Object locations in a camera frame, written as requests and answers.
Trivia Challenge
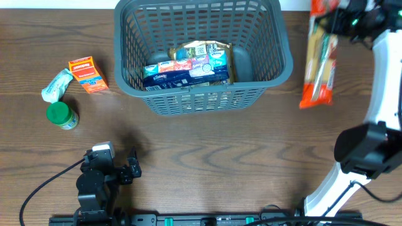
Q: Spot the San Remo spaghetti packet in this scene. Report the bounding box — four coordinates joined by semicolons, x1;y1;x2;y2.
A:
299;0;339;109

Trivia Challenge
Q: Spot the green lid seasoning jar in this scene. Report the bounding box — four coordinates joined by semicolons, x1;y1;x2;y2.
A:
46;102;79;130

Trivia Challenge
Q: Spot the orange medicine box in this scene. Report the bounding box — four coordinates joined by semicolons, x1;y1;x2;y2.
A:
68;56;109;94

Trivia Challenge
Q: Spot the light green packet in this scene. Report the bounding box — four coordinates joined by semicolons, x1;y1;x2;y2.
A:
41;68;73;104

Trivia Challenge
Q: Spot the blue Kleenex tissue multipack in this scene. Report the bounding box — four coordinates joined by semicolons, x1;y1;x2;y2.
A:
143;50;231;92

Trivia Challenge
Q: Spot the brown Nescafe Gold coffee bag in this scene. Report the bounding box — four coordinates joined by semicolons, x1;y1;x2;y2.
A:
168;41;237;84

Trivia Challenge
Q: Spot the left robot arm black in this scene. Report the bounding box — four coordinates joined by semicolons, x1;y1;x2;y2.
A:
72;148;142;226

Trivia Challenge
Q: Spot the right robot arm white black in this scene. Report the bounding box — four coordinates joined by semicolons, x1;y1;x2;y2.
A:
297;0;401;225

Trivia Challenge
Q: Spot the grey plastic basket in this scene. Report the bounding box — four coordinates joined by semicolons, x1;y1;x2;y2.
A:
114;0;293;115

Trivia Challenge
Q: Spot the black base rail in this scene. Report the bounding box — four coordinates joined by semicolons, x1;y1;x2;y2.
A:
48;210;302;226

